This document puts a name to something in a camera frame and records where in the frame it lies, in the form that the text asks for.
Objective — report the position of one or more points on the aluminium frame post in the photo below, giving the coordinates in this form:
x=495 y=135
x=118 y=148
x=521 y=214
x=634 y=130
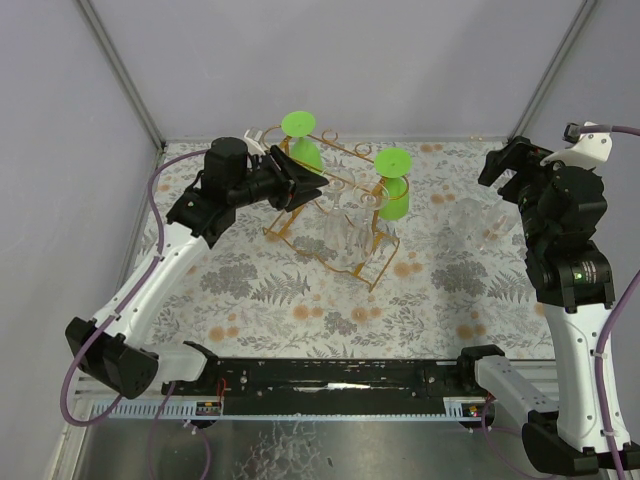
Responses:
x=106 y=45
x=537 y=99

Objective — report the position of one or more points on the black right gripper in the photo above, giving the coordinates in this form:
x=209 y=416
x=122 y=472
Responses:
x=516 y=172

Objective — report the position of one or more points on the green wine glass right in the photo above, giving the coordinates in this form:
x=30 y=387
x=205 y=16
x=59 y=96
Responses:
x=393 y=165

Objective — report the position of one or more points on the green wine glass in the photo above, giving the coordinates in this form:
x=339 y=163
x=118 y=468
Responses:
x=298 y=126
x=393 y=165

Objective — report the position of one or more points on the aluminium frame post left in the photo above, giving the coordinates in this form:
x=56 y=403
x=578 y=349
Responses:
x=106 y=45

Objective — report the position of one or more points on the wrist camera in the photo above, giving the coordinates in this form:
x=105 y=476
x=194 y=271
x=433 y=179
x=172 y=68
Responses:
x=253 y=139
x=590 y=146

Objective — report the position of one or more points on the green wine glass left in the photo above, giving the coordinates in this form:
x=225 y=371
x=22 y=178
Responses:
x=298 y=126

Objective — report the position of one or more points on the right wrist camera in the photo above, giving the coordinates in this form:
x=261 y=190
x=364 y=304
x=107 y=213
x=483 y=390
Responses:
x=590 y=146

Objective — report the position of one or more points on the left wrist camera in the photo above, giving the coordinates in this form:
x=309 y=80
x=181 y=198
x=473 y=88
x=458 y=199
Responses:
x=253 y=139

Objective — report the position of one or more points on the aluminium frame post right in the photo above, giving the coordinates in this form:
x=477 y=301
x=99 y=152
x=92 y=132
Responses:
x=537 y=99

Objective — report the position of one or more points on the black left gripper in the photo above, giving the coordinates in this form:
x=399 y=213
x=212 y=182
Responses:
x=282 y=175

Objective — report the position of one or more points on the floral patterned table cloth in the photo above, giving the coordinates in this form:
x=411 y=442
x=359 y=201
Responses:
x=264 y=290

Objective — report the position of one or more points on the gold wire wine glass rack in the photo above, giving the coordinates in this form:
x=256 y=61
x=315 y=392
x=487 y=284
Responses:
x=303 y=231

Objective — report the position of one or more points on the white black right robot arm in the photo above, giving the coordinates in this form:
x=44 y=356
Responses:
x=582 y=432

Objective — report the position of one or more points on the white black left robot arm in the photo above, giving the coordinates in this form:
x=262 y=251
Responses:
x=111 y=346

